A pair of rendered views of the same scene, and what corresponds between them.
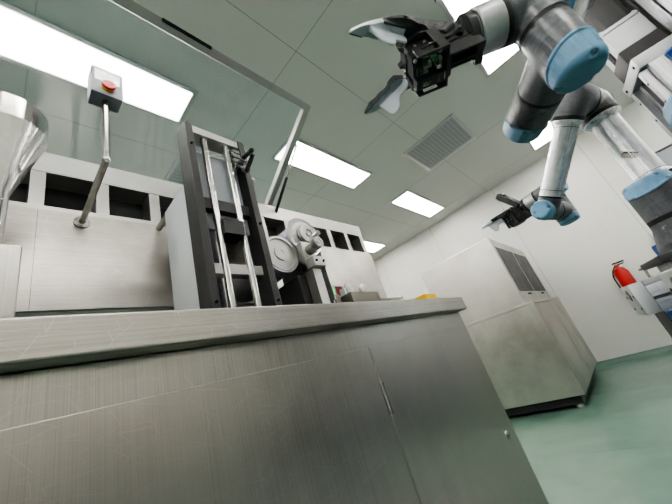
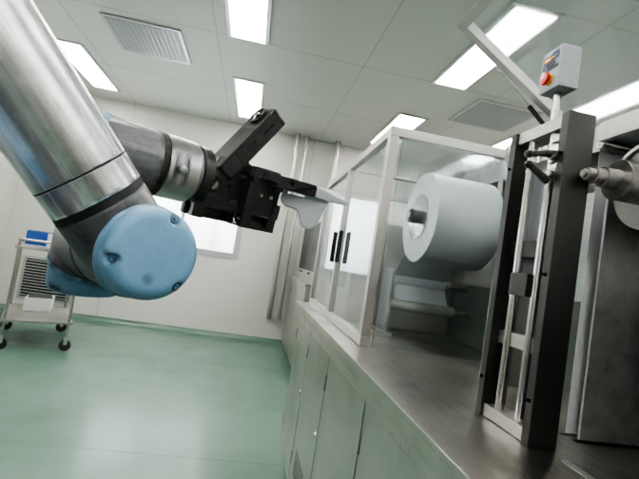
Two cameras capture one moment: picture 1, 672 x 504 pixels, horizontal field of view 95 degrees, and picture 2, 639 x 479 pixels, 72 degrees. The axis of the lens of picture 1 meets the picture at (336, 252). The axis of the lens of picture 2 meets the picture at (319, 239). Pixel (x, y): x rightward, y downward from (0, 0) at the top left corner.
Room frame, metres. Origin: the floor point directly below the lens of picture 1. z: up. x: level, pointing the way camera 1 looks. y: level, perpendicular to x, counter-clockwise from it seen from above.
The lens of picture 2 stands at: (0.87, -0.60, 1.13)
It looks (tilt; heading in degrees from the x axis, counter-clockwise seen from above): 3 degrees up; 134
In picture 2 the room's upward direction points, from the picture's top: 9 degrees clockwise
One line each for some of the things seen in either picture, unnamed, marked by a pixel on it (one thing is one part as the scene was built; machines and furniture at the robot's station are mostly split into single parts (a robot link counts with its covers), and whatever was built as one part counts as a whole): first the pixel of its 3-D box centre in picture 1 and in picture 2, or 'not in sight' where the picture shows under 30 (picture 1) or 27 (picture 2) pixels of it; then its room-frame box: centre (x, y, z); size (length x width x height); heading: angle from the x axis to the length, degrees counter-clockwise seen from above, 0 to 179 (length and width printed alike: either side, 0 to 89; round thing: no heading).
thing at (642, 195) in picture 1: (656, 195); not in sight; (0.91, -0.96, 0.98); 0.13 x 0.12 x 0.14; 124
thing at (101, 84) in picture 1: (106, 87); (556, 71); (0.53, 0.45, 1.66); 0.07 x 0.07 x 0.10; 52
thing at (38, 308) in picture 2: not in sight; (43, 286); (-3.87, 0.69, 0.51); 0.91 x 0.58 x 1.02; 166
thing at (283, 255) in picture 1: (259, 270); not in sight; (0.93, 0.26, 1.17); 0.26 x 0.12 x 0.12; 52
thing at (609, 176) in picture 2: not in sight; (599, 176); (0.70, 0.18, 1.33); 0.06 x 0.03 x 0.03; 52
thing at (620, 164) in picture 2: not in sight; (632, 182); (0.74, 0.22, 1.33); 0.06 x 0.06 x 0.06; 52
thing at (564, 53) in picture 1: (557, 60); (97, 243); (0.38, -0.43, 1.12); 0.11 x 0.08 x 0.11; 175
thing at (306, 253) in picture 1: (320, 284); not in sight; (0.90, 0.08, 1.05); 0.06 x 0.05 x 0.31; 52
